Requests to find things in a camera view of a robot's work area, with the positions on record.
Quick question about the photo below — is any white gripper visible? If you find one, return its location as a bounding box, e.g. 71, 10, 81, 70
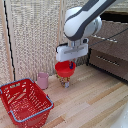
55, 37, 90, 71

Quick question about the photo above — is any orange-red bowl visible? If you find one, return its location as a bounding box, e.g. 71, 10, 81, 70
54, 60, 77, 80

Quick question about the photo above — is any brown drawer cabinet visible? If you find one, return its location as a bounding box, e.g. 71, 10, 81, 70
87, 11, 128, 82

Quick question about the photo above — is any giraffe toy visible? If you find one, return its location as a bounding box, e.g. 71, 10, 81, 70
55, 73, 72, 89

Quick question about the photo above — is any pink cup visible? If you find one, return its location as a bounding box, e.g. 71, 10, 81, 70
36, 72, 50, 90

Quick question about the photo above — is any red plastic shopping basket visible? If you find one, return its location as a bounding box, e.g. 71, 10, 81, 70
0, 77, 55, 128

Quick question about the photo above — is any silver drawer handle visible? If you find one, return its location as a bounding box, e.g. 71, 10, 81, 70
95, 55, 120, 67
98, 35, 118, 44

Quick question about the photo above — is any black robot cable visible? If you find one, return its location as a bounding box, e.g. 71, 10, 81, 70
88, 27, 128, 46

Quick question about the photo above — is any black vertical wall strip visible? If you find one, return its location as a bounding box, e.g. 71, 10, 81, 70
2, 0, 16, 82

